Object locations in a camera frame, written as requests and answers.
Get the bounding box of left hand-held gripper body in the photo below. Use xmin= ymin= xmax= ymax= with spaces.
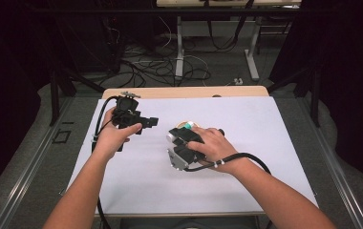
xmin=111 ymin=91 xmax=143 ymax=135

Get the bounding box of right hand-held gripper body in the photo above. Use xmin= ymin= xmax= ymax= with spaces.
xmin=166 ymin=139 xmax=207 ymax=172

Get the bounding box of white marker with teal cap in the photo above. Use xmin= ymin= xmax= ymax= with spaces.
xmin=165 ymin=120 xmax=196 ymax=143

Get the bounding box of cream ringed pen holder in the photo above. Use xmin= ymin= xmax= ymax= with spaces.
xmin=175 ymin=120 xmax=201 ymax=129

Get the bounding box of person's left hand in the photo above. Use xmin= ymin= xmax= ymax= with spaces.
xmin=92 ymin=107 xmax=143 ymax=161

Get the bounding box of person's right hand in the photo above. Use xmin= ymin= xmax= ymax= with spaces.
xmin=186 ymin=126 xmax=249 ymax=175

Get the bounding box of white table mat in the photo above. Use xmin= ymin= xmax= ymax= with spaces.
xmin=67 ymin=95 xmax=319 ymax=216

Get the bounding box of wooden table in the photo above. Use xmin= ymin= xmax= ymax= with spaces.
xmin=101 ymin=85 xmax=270 ymax=100

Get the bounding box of black metal stand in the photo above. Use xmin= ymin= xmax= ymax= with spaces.
xmin=49 ymin=61 xmax=106 ymax=126
xmin=267 ymin=63 xmax=322 ymax=119

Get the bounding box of white desk with metal legs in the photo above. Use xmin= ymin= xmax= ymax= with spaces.
xmin=156 ymin=0 xmax=302 ymax=82

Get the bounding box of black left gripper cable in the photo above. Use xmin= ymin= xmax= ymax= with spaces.
xmin=91 ymin=94 xmax=120 ymax=229

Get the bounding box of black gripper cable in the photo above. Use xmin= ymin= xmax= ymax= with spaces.
xmin=183 ymin=152 xmax=272 ymax=176
xmin=91 ymin=94 xmax=120 ymax=229

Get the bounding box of tangle of floor cables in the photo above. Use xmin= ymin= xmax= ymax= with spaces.
xmin=99 ymin=15 xmax=212 ymax=89

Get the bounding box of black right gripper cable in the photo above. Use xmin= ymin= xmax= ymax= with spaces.
xmin=183 ymin=152 xmax=272 ymax=176

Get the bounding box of metal floor rail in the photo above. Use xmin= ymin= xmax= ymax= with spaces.
xmin=0 ymin=96 xmax=75 ymax=229
xmin=295 ymin=96 xmax=363 ymax=229

